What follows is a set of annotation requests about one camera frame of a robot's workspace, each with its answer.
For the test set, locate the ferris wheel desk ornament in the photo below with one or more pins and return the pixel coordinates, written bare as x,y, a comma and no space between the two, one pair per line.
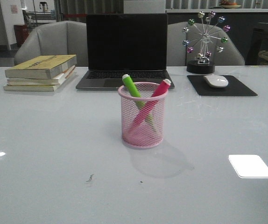
202,63

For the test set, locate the dark side chair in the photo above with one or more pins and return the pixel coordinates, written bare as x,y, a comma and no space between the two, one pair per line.
259,42

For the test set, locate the grey armchair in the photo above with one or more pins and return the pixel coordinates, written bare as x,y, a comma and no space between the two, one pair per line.
58,38
223,54

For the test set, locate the right grey armchair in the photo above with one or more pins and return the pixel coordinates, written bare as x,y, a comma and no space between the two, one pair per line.
223,54

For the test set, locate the grey laptop computer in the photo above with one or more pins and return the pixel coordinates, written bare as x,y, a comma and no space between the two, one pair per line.
119,44

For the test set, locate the pink mesh pen holder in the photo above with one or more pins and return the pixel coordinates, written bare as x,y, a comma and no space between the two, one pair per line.
143,136

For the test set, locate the green highlighter pen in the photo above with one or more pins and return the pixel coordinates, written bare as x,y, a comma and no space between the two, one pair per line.
127,81

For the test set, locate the pink highlighter pen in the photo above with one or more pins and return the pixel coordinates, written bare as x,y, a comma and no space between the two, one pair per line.
148,107

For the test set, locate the red trash bin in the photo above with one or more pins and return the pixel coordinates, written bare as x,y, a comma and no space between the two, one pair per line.
21,33

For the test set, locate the top yellow book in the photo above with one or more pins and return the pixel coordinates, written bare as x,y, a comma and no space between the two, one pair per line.
42,67

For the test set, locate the middle book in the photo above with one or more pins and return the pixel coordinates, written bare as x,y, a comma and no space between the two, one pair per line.
57,80

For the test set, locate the left grey armchair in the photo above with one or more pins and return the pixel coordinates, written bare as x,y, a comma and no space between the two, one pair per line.
58,38

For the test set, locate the fruit bowl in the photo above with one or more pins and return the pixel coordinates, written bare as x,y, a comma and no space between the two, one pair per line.
227,4

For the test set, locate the white computer mouse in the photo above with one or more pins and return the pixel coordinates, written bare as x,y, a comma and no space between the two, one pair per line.
216,81

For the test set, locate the bottom book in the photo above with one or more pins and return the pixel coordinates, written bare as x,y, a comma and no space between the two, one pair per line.
31,87

